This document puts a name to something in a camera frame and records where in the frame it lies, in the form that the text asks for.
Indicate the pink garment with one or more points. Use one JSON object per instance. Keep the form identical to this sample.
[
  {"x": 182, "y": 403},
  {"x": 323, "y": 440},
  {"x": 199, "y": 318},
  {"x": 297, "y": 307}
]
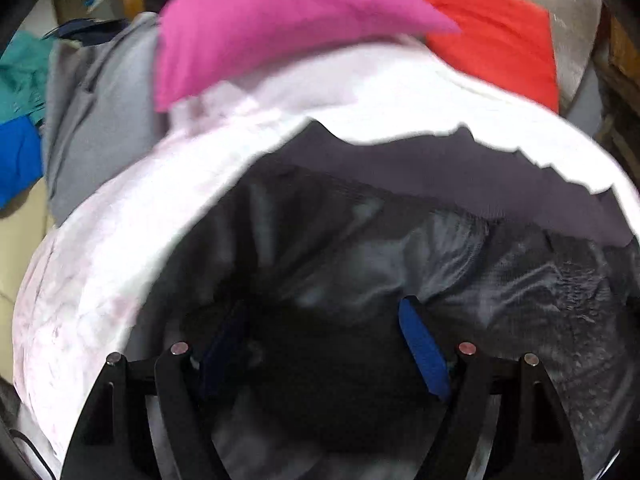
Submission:
[{"x": 260, "y": 25}]

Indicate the blue garment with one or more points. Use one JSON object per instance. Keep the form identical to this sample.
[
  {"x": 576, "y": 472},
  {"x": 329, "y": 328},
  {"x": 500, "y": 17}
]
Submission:
[{"x": 17, "y": 155}]

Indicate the grey garment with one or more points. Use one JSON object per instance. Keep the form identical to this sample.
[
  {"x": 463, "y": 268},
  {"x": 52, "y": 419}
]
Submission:
[{"x": 105, "y": 125}]

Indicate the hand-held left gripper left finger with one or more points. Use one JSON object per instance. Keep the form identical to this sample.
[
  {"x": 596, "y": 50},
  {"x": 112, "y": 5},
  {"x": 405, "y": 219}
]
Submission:
[{"x": 220, "y": 355}]

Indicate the pale pink fluffy blanket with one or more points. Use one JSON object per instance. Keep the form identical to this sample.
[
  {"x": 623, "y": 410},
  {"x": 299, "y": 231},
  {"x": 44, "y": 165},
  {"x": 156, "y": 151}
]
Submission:
[{"x": 100, "y": 260}]

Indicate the beige sofa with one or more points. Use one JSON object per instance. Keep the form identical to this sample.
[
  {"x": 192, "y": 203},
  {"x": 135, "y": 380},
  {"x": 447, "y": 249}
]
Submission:
[{"x": 20, "y": 250}]

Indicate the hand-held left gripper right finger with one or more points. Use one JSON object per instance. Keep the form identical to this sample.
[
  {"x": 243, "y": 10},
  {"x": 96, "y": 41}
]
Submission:
[{"x": 425, "y": 350}]

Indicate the orange-red garment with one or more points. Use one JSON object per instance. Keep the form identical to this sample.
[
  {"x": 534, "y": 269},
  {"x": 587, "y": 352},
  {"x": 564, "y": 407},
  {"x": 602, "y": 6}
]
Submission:
[{"x": 495, "y": 40}]

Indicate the teal garment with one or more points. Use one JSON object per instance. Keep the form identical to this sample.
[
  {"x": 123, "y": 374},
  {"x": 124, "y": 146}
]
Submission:
[{"x": 25, "y": 75}]

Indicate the dark wooden cabinet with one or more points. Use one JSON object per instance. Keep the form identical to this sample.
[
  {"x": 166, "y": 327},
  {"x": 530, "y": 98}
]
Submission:
[{"x": 620, "y": 60}]

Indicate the black garment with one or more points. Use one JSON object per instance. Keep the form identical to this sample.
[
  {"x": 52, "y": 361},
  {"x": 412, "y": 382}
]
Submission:
[{"x": 350, "y": 260}]

